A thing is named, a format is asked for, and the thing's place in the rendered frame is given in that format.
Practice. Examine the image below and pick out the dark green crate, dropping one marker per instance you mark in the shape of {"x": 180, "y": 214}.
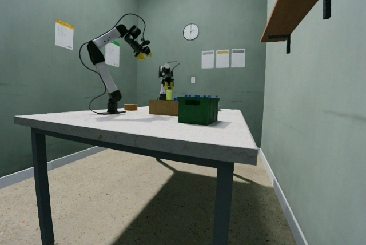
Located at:
{"x": 197, "y": 110}

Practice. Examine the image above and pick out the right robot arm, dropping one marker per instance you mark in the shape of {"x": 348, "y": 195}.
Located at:
{"x": 97, "y": 58}

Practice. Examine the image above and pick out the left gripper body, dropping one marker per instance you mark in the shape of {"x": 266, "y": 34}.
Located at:
{"x": 167, "y": 80}

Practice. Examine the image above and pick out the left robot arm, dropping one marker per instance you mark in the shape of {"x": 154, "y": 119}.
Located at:
{"x": 167, "y": 74}

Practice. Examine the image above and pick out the brown cardboard carton with grid dividers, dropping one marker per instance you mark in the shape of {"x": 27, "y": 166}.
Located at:
{"x": 163, "y": 107}

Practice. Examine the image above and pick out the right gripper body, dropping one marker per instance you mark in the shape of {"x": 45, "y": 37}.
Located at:
{"x": 139, "y": 48}

